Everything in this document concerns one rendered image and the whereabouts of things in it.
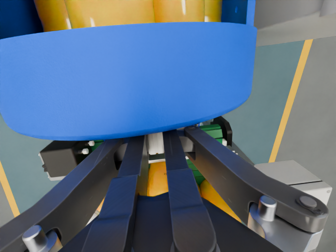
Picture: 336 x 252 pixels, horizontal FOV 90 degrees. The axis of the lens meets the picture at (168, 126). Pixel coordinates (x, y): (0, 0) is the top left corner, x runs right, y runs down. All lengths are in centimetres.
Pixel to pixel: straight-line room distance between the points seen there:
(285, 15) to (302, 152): 166
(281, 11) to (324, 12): 16
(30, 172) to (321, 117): 265
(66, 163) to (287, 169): 49
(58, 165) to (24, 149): 143
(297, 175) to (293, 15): 38
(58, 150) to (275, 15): 66
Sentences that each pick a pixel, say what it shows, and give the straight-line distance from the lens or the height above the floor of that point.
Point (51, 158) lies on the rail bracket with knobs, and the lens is 45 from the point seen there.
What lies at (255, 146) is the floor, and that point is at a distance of 178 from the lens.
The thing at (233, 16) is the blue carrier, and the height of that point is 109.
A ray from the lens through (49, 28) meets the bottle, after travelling 22.
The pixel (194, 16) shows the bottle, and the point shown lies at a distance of 20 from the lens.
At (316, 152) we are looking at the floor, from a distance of 222.
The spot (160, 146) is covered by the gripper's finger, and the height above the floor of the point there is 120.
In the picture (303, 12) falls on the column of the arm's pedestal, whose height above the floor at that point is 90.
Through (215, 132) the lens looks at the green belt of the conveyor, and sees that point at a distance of 51.
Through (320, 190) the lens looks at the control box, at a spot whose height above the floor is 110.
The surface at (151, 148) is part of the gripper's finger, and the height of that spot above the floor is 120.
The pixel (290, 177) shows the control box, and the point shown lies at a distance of 45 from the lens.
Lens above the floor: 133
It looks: 68 degrees down
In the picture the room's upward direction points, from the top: 168 degrees clockwise
